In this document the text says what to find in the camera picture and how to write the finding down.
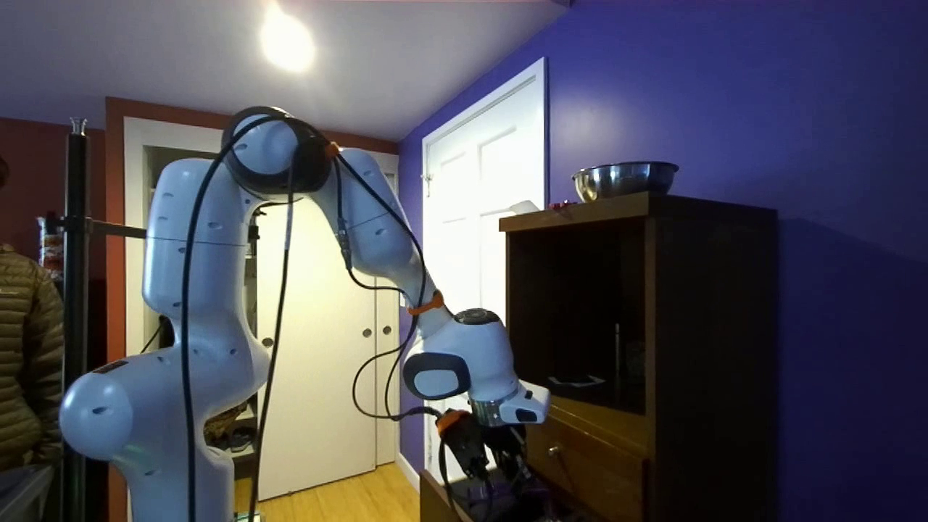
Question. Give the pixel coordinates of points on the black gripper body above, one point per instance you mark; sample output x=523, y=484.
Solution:
x=482, y=454

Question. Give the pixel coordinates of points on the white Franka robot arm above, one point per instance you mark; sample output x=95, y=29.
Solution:
x=203, y=357

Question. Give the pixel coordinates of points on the open wooden drawer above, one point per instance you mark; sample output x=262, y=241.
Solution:
x=435, y=503

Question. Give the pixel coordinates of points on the silver drawer knob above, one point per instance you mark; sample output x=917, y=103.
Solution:
x=553, y=449

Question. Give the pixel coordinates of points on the closed wooden drawer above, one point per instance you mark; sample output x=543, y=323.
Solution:
x=590, y=464

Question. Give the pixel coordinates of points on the flat item on shelf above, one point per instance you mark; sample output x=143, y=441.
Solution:
x=578, y=380

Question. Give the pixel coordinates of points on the white closet doors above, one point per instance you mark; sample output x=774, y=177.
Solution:
x=323, y=387

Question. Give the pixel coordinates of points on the dark wooden cabinet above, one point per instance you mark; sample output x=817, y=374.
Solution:
x=710, y=367

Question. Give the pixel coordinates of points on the small red object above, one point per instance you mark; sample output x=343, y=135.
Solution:
x=562, y=203

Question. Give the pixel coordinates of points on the white panel door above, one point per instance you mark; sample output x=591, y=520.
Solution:
x=482, y=174

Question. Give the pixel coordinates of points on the stainless steel bowl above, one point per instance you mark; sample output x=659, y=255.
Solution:
x=625, y=177

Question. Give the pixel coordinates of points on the black stand pole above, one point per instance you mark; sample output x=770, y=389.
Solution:
x=75, y=290

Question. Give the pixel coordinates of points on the round ceiling light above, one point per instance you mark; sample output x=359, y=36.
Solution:
x=285, y=42

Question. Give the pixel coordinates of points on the person in olive jacket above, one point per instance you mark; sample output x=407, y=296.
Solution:
x=23, y=357

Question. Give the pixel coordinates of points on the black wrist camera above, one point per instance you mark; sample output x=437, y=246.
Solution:
x=455, y=425

